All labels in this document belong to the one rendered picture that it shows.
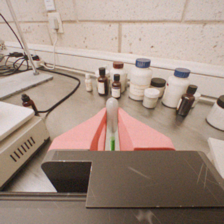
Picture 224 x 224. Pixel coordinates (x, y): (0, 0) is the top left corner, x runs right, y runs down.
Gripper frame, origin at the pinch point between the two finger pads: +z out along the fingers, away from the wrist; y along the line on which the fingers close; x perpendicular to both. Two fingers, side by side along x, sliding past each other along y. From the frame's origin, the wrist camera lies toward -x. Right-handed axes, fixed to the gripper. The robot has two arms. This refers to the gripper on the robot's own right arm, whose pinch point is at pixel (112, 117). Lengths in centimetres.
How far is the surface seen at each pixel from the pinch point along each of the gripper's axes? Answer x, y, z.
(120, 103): 14.0, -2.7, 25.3
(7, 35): -3, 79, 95
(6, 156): 9.4, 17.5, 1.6
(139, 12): -11.8, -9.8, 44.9
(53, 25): -9, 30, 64
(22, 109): 5.7, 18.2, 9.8
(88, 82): 10.0, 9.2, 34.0
